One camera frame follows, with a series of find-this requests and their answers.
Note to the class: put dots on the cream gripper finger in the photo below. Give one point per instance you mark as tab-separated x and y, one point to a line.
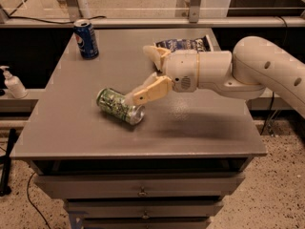
156	55
154	87

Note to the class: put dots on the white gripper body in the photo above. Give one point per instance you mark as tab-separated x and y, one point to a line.
181	68

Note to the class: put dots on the green soda can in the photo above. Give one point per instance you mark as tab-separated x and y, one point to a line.
113	103

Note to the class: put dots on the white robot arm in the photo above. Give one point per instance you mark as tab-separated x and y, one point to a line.
254	65

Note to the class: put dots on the blue Pepsi can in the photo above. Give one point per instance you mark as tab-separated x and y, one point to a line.
85	38

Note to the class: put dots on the blue chip bag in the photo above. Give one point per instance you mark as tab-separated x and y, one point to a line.
201	44

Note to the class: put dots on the grey drawer cabinet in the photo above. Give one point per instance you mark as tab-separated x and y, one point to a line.
170	171

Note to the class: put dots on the white pump bottle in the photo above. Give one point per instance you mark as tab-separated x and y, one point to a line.
13	83

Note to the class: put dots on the black stand leg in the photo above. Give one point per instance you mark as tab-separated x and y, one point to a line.
5	160

